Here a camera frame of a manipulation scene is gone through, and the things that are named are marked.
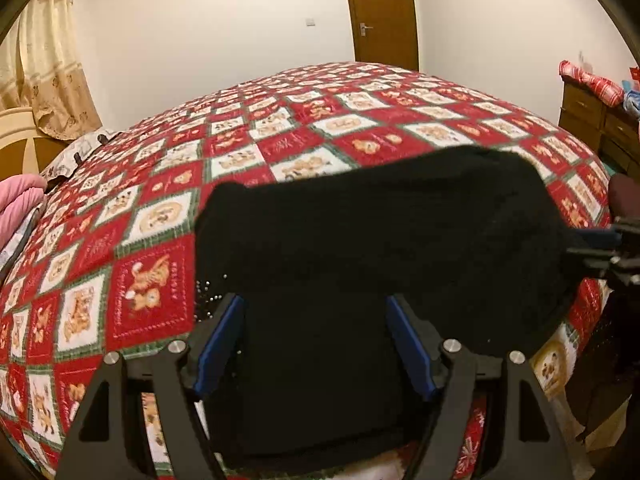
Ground black pants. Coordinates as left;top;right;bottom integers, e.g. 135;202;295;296
195;146;582;470

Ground brown wooden dresser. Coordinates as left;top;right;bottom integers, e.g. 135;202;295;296
559;76;640;181

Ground red plaid cloth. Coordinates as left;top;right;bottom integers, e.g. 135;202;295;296
559;60;625;107

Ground red patchwork bear bedspread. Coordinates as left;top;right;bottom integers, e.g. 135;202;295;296
1;62;610;476

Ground grey patterned folded quilt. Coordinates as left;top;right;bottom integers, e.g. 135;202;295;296
0;203;47;281

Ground pink folded blanket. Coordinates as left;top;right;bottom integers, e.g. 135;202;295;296
0;174;48;248

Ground grey patterned pillow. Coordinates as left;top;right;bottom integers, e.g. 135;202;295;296
40;127;119;183

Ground cream wooden headboard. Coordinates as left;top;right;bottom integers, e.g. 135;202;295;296
0;107;67;180

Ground brown wooden door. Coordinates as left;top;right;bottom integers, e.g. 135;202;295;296
348;0;419;70

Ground beige patterned curtain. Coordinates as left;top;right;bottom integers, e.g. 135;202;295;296
1;0;102;142

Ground silver door handle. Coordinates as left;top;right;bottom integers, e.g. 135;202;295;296
359;23;374;37

